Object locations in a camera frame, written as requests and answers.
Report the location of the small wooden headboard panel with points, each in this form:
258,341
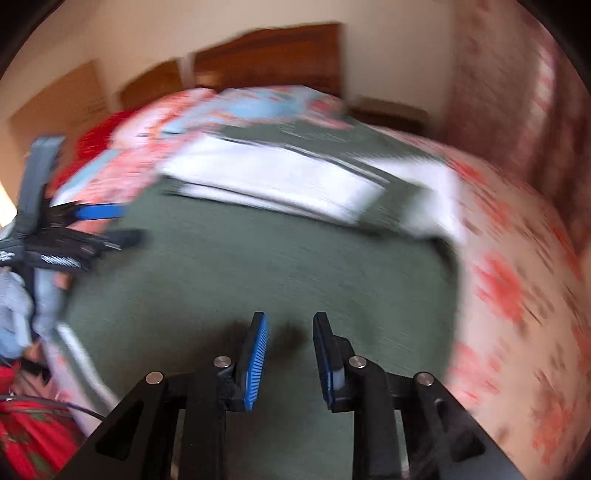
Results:
157,82

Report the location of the green and white knit sweater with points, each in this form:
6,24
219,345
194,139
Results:
285,219

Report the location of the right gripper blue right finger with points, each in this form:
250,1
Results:
332,353

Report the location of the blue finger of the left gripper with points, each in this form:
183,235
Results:
120,239
91,212

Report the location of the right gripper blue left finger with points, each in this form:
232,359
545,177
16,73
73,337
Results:
248,372

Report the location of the gloved left hand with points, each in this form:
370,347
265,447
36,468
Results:
22,316

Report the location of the pink floral curtain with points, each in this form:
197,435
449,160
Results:
518,102

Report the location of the pink floral bed sheet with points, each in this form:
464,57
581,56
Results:
520,355

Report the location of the red blanket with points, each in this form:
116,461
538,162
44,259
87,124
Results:
89,146

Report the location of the light blue folded quilt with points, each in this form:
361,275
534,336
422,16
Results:
257,104

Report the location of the dark wooden headboard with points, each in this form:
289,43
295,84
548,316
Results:
307,55

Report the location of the dark wooden nightstand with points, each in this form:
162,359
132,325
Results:
390,114

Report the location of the pink floral pillow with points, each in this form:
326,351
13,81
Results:
148,122

